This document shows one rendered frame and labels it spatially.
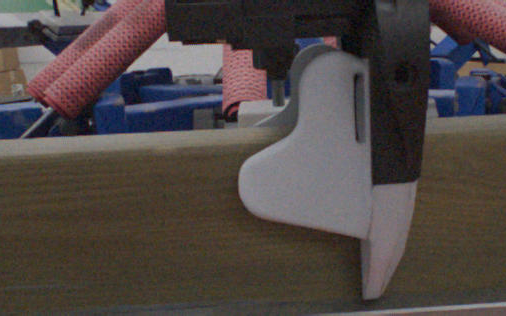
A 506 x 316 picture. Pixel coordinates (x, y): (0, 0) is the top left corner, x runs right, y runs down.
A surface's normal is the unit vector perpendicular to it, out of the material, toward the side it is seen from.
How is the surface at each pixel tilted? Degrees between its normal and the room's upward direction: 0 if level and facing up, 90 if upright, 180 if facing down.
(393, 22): 76
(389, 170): 86
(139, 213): 89
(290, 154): 85
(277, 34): 90
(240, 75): 38
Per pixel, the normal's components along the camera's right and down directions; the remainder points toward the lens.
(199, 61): 0.07, 0.28
